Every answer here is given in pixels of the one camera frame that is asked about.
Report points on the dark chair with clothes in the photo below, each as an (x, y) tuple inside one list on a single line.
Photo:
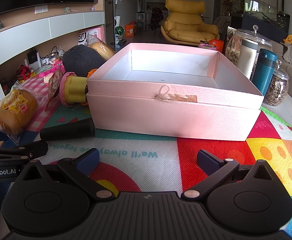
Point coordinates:
[(156, 17)]

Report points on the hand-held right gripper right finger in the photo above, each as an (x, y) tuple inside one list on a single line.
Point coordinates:
[(208, 160)]

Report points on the black router box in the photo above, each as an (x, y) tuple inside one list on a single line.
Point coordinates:
[(33, 57)]

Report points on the black plush toy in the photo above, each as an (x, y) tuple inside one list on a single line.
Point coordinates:
[(81, 60)]

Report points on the wooden television cabinet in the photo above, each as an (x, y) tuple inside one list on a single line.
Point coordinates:
[(61, 25)]

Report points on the pink toy bowl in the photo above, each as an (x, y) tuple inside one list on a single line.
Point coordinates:
[(205, 46)]

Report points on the pink bead toy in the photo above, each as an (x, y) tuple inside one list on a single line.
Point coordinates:
[(46, 72)]

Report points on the yellow duck plush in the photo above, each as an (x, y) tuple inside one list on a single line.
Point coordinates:
[(290, 40)]

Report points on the orange box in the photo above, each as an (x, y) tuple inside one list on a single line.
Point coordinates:
[(131, 30)]

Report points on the pink toy card pack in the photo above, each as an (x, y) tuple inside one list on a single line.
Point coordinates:
[(54, 82)]

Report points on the yellow armchair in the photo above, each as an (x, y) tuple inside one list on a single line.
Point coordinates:
[(185, 22)]

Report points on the colourful play mat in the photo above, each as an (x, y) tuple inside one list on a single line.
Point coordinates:
[(148, 155)]

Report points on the pink cardboard box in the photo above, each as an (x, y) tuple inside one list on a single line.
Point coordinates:
[(161, 120)]

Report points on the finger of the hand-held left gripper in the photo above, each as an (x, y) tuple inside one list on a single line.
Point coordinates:
[(33, 150)]

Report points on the white stick vacuum cleaner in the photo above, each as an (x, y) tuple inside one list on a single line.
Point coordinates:
[(118, 17)]

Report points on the glass fish tank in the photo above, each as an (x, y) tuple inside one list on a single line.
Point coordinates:
[(260, 12)]

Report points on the white printed paper bag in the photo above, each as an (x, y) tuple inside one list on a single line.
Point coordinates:
[(83, 37)]

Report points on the orange bucket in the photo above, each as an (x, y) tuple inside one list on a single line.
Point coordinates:
[(217, 45)]

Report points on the white thermos bottle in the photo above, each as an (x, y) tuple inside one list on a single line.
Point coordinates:
[(247, 60)]

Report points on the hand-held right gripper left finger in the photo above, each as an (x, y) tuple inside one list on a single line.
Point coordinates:
[(88, 158)]

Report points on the black cylinder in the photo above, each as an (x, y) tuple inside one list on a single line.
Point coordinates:
[(68, 130)]

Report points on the small glass jar of seeds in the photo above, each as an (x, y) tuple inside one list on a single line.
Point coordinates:
[(275, 92)]

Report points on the large glass jar of nuts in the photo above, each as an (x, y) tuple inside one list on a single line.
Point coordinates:
[(232, 52)]

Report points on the bread packet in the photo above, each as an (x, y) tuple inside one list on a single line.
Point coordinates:
[(16, 112), (103, 50)]

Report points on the watermelon ball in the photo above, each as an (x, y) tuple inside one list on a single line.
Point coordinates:
[(119, 31)]

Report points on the teal thermos bottle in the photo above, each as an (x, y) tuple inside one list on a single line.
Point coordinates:
[(263, 75)]

